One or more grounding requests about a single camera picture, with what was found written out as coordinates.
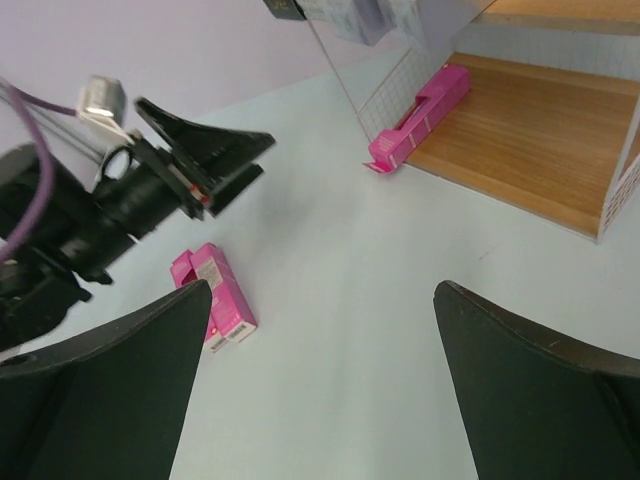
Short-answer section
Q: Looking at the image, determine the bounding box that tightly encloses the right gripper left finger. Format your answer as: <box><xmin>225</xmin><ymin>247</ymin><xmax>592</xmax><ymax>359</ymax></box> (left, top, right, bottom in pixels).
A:
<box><xmin>1</xmin><ymin>280</ymin><xmax>212</xmax><ymax>479</ymax></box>

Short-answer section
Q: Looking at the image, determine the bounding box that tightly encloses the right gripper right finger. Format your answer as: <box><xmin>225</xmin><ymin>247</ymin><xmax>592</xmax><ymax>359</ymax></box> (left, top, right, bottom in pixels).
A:
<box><xmin>433</xmin><ymin>281</ymin><xmax>639</xmax><ymax>479</ymax></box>

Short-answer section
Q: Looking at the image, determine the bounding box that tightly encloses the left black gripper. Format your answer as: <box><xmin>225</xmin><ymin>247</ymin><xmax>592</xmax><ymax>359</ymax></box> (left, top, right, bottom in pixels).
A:
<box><xmin>132</xmin><ymin>97</ymin><xmax>275</xmax><ymax>220</ymax></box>

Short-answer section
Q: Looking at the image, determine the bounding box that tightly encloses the pink toothpaste box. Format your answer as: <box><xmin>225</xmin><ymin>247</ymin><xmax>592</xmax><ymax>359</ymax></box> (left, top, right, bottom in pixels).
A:
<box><xmin>170</xmin><ymin>249</ymin><xmax>227</xmax><ymax>352</ymax></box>
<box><xmin>364</xmin><ymin>63</ymin><xmax>471</xmax><ymax>174</ymax></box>
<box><xmin>191</xmin><ymin>243</ymin><xmax>258</xmax><ymax>343</ymax></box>

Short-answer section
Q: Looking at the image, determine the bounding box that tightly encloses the silver WR toothpaste box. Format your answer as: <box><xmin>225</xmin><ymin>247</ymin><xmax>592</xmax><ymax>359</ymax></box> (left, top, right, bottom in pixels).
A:
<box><xmin>263</xmin><ymin>0</ymin><xmax>306</xmax><ymax>21</ymax></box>

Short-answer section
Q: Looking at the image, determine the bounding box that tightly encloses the plain silver toothpaste box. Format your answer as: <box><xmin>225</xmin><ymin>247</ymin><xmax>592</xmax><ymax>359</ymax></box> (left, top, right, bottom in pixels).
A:
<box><xmin>297</xmin><ymin>0</ymin><xmax>352</xmax><ymax>21</ymax></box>

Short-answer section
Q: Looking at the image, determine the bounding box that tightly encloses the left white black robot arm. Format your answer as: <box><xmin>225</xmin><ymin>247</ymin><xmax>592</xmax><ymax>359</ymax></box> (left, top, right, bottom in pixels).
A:
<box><xmin>1</xmin><ymin>97</ymin><xmax>275</xmax><ymax>350</ymax></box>

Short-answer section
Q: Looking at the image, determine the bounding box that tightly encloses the white wire wooden shelf rack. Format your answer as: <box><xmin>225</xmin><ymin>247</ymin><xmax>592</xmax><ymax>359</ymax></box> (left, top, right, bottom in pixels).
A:
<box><xmin>306</xmin><ymin>1</ymin><xmax>639</xmax><ymax>240</ymax></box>

